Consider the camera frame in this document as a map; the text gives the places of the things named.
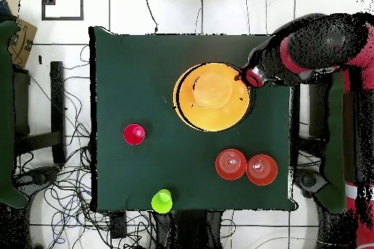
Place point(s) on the large yellow bowl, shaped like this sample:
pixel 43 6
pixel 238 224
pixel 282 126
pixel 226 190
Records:
pixel 213 114

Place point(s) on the orange bowl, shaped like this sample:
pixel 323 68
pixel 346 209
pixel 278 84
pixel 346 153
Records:
pixel 230 164
pixel 261 170

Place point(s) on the lime green cup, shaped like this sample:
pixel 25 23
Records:
pixel 161 202

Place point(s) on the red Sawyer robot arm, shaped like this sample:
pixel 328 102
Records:
pixel 315 44

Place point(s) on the black metal stand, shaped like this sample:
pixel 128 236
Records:
pixel 57 100
pixel 317 114

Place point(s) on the green cloth covered table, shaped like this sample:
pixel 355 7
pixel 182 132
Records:
pixel 336 143
pixel 5 114

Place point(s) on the dark green tablecloth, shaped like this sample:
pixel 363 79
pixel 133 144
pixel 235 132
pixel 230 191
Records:
pixel 140 65

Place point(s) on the dark grey chair base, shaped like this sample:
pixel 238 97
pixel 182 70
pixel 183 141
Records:
pixel 308 180

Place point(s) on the red cup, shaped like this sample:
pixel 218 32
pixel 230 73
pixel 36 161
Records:
pixel 134 135

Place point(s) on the cardboard box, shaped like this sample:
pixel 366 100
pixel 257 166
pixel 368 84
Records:
pixel 22 44

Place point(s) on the black chair base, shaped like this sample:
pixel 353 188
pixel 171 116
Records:
pixel 38 176

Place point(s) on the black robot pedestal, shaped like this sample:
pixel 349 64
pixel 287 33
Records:
pixel 181 231

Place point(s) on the black square frame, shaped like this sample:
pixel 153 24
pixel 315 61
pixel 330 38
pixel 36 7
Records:
pixel 62 18

